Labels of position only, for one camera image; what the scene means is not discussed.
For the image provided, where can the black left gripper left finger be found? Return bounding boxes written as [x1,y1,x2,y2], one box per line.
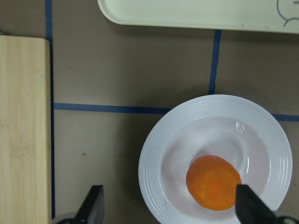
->
[73,185,105,224]

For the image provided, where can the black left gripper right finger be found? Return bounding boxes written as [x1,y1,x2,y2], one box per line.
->
[235,184,276,224]

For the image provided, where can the orange fruit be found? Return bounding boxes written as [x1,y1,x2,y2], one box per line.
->
[185,155,242,211]

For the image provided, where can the cream bear tray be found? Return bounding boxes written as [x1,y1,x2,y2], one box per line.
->
[98,0,299,34]

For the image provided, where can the bamboo cutting board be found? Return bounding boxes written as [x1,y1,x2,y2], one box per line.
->
[0,35,52,224]

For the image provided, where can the white ridged plate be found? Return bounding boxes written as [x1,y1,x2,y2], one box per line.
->
[138,95,292,224]

